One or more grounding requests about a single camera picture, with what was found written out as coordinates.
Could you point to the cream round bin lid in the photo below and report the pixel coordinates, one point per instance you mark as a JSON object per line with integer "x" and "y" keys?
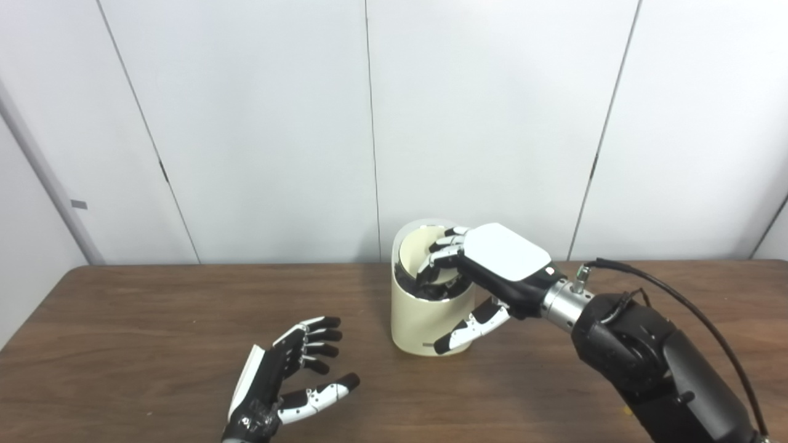
{"x": 415, "y": 249}

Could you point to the black wall panel hinge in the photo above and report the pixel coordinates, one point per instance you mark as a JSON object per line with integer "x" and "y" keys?
{"x": 164, "y": 171}

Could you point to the black bin liner bag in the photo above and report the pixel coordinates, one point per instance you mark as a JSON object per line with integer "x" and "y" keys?
{"x": 431, "y": 294}

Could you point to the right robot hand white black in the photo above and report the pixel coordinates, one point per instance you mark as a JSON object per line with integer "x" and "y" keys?
{"x": 505, "y": 258}

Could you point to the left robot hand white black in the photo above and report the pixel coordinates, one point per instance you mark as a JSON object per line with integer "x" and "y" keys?
{"x": 265, "y": 381}

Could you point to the grey wall corner post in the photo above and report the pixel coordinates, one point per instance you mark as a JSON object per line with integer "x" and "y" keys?
{"x": 49, "y": 178}

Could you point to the cream-colored round bin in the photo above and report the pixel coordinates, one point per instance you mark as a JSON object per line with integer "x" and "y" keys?
{"x": 418, "y": 320}

